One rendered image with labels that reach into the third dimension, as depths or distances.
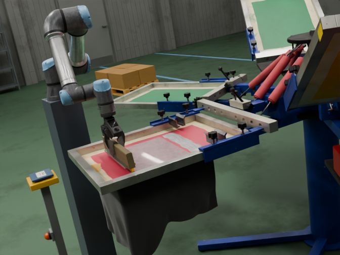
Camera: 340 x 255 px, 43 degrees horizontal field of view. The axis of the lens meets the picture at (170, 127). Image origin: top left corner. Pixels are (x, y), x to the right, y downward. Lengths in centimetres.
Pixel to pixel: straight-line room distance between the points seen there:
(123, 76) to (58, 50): 564
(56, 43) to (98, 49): 996
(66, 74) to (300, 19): 208
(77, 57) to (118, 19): 995
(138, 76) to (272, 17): 463
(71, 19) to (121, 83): 565
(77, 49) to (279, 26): 172
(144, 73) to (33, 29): 441
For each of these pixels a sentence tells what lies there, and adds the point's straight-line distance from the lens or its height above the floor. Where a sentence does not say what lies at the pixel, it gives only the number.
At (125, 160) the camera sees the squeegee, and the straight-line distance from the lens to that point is 193.
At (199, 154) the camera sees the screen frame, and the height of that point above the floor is 98.
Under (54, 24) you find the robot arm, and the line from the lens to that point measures 220.
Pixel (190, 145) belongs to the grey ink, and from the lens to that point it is 213.
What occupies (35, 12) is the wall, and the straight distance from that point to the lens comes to 1165.
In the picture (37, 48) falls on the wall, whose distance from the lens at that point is 1164.
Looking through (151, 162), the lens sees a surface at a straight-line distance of 202.
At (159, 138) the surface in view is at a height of 95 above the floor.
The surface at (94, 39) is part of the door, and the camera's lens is 1206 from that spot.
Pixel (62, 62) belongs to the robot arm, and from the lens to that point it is 212.
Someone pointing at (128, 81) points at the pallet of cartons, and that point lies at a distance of 781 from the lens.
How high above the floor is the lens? 170
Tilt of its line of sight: 18 degrees down
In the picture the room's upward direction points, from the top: 10 degrees counter-clockwise
